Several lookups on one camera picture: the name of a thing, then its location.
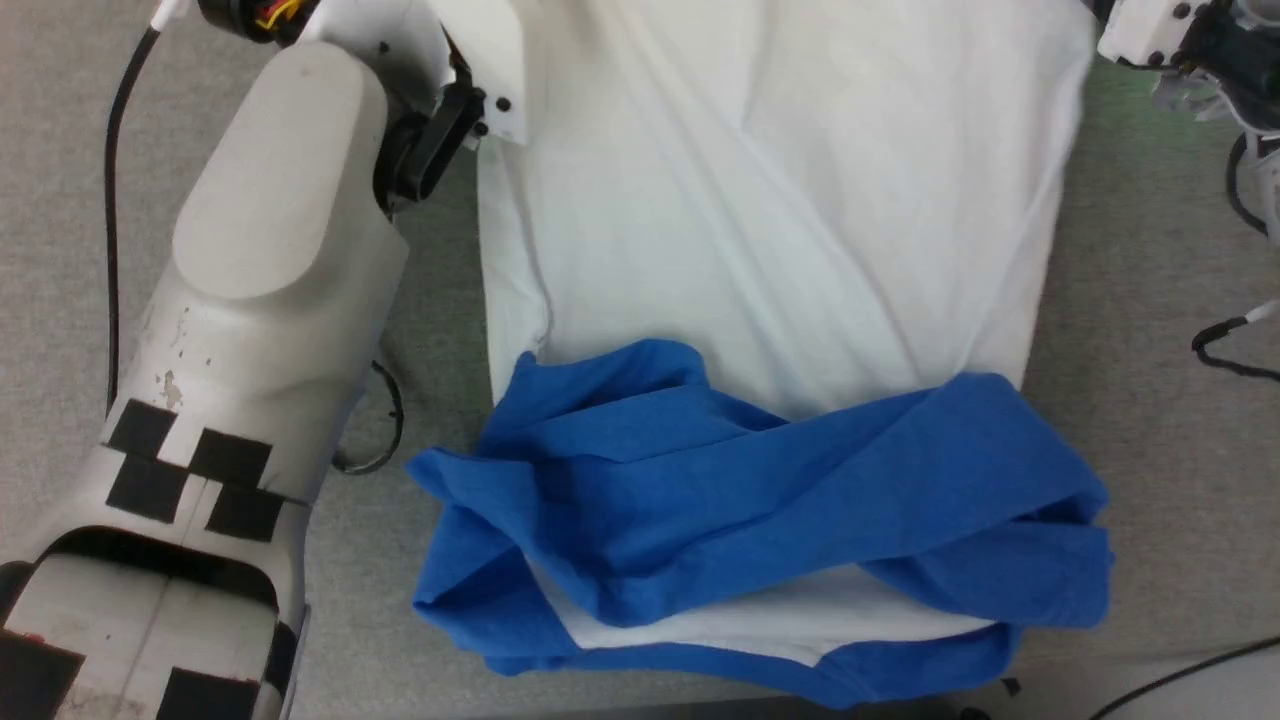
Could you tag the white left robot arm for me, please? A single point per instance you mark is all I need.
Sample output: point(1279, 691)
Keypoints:
point(250, 300)

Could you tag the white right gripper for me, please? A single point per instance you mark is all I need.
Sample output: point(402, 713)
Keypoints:
point(1160, 30)

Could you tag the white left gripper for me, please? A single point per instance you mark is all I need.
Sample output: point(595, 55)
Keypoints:
point(470, 50)

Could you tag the blue and white shirt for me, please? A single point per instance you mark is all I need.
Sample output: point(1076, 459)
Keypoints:
point(760, 300)

